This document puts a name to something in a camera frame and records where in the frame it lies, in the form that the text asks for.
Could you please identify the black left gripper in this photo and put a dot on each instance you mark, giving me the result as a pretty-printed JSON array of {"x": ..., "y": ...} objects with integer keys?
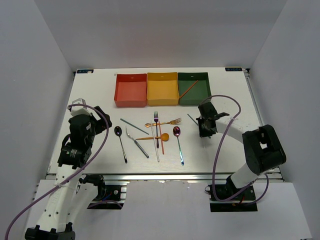
[{"x": 101, "y": 123}]

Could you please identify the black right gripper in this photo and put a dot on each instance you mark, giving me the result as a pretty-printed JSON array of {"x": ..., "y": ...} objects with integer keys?
[{"x": 202, "y": 133}]

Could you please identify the black spoon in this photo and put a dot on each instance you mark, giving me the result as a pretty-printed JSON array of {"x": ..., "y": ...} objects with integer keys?
[{"x": 118, "y": 132}]

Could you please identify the iridescent rainbow spoon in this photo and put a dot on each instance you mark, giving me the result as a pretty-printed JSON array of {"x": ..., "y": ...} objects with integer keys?
[{"x": 177, "y": 133}]

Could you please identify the silver fork teal handle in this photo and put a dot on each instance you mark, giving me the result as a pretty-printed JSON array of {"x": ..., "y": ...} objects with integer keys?
[{"x": 137, "y": 144}]

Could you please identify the orange chopstick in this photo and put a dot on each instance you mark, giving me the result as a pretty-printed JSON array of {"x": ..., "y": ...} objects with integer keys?
[
  {"x": 189, "y": 89},
  {"x": 162, "y": 145}
]

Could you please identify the yellow plastic spoon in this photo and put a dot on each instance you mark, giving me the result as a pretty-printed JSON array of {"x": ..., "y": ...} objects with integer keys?
[{"x": 164, "y": 137}]

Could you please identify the white chopstick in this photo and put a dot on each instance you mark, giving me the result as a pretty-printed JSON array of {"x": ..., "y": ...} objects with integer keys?
[{"x": 155, "y": 144}]

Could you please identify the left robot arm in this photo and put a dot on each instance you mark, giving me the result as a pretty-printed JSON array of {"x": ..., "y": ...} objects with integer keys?
[{"x": 71, "y": 193}]

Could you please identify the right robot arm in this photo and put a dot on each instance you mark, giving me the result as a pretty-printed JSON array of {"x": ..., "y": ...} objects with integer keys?
[{"x": 262, "y": 150}]

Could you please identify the gold fork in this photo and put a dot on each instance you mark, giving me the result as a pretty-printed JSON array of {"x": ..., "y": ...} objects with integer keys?
[{"x": 172, "y": 122}]

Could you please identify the green container box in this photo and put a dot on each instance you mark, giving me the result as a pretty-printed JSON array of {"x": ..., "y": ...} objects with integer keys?
[{"x": 198, "y": 93}]

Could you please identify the red container box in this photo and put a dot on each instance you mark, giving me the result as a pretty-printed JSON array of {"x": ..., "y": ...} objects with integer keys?
[{"x": 131, "y": 90}]

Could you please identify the blue label sticker left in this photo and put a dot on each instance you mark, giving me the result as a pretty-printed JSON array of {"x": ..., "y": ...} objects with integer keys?
[{"x": 84, "y": 71}]

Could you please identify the blue label sticker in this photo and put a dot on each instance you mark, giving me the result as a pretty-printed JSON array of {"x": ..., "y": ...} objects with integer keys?
[
  {"x": 233, "y": 69},
  {"x": 84, "y": 71}
]

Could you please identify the purple fork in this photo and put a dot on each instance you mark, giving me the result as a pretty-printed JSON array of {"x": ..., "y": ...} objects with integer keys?
[{"x": 156, "y": 119}]

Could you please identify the blue label sticker right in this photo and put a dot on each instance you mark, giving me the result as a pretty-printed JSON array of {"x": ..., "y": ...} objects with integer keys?
[{"x": 233, "y": 69}]

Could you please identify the yellow container box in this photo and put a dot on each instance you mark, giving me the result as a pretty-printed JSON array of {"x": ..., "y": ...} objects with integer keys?
[{"x": 162, "y": 89}]

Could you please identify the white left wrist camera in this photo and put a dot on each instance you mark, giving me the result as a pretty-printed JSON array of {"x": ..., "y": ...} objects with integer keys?
[{"x": 79, "y": 109}]

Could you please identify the aluminium table edge rail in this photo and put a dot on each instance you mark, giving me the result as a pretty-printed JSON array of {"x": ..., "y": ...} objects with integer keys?
[{"x": 169, "y": 177}]

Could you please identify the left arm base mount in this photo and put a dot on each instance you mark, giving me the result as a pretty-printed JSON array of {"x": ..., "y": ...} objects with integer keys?
[{"x": 108, "y": 196}]

